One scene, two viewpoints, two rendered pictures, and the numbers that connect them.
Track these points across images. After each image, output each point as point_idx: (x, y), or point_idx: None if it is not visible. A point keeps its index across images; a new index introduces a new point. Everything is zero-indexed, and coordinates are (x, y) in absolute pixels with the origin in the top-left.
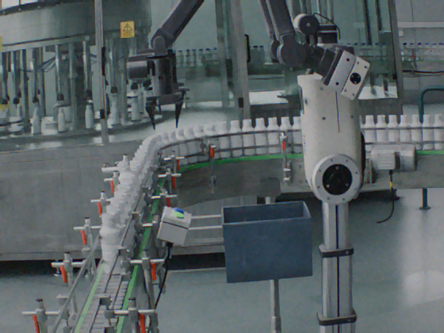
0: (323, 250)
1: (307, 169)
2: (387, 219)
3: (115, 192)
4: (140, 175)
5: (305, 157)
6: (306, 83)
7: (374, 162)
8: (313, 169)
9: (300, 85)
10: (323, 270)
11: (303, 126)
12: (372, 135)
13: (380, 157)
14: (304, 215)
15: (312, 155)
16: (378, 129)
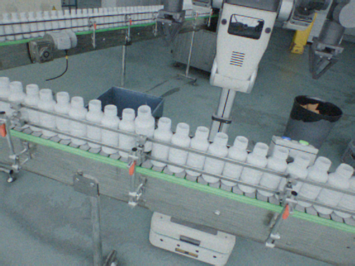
0: (229, 120)
1: (241, 75)
2: (57, 77)
3: (265, 149)
4: (102, 111)
5: (236, 67)
6: (272, 17)
7: (55, 45)
8: (251, 75)
9: (248, 16)
10: (226, 130)
11: (239, 46)
12: (36, 26)
13: (62, 42)
14: (118, 95)
15: (255, 66)
16: (41, 21)
